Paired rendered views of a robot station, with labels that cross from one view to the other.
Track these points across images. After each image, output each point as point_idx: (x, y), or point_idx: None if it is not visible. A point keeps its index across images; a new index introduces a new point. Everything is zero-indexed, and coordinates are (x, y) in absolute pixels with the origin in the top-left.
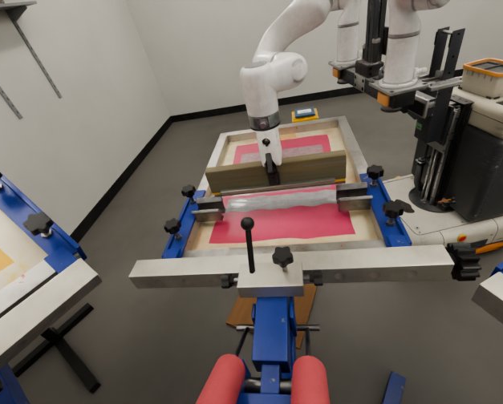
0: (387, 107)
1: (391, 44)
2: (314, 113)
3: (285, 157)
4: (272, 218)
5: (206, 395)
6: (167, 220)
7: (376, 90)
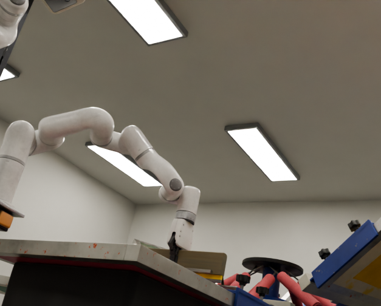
0: None
1: (21, 170)
2: None
3: (168, 249)
4: None
5: (253, 292)
6: (265, 287)
7: None
